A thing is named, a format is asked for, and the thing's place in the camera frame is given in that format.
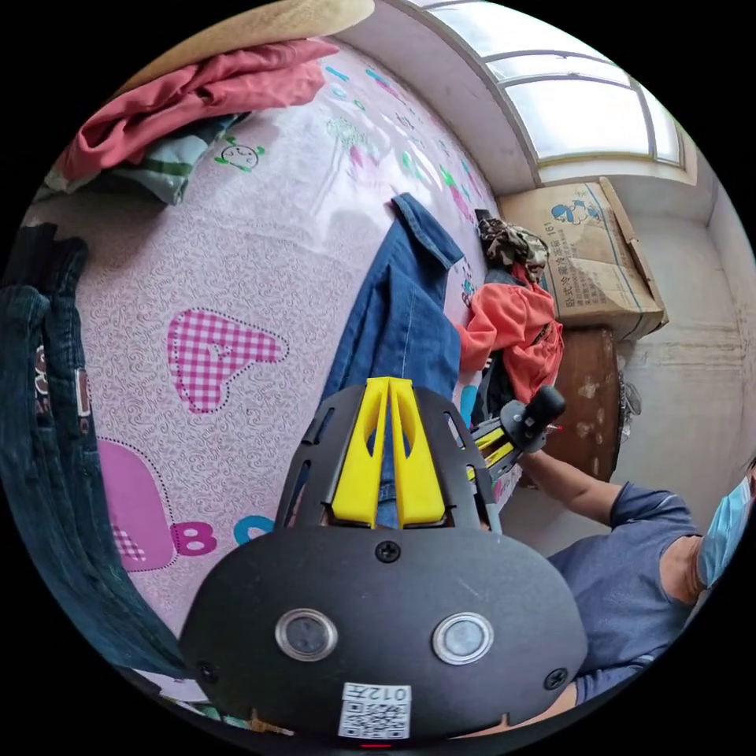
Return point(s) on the person's right forearm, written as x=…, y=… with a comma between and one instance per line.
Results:
x=579, y=490

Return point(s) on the brown wooden cupboard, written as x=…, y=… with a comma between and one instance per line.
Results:
x=585, y=401

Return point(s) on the beige woven mat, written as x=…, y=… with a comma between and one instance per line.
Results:
x=236, y=35

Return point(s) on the person's body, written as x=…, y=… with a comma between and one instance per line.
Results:
x=638, y=579

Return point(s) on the pile of clothes with red garment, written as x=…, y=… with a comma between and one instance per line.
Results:
x=189, y=106

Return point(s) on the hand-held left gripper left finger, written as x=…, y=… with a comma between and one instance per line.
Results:
x=354, y=472

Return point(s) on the person's right hand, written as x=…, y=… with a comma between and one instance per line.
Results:
x=533, y=463

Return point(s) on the pile of clothes with orange garment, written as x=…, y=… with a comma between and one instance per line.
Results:
x=514, y=331

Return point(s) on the printed cardboard carton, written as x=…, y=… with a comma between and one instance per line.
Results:
x=596, y=254

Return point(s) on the blue denim pants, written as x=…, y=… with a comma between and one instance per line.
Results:
x=401, y=307

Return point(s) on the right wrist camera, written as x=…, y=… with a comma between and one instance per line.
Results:
x=549, y=403

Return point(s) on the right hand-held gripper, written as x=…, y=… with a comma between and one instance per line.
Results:
x=520, y=428

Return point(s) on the window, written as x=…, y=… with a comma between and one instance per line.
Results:
x=567, y=83

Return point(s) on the bed with pink printed sheet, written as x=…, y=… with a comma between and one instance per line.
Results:
x=248, y=277

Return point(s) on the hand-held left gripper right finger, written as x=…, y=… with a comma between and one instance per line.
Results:
x=422, y=478

